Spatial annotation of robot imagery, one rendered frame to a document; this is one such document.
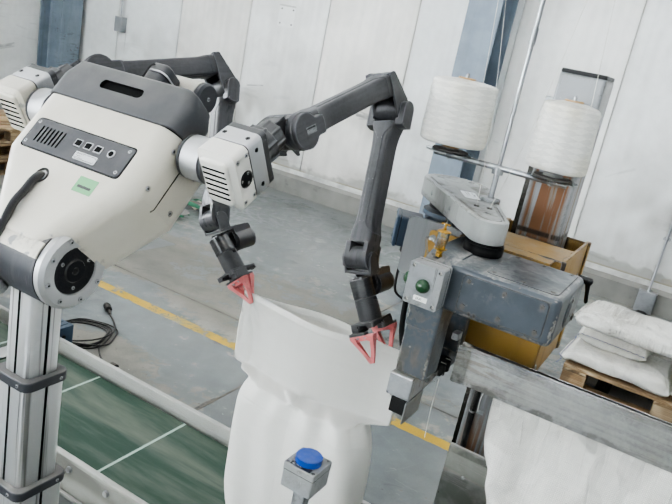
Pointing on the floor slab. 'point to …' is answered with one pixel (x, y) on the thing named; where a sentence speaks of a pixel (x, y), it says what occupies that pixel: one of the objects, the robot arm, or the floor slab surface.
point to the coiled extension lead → (96, 326)
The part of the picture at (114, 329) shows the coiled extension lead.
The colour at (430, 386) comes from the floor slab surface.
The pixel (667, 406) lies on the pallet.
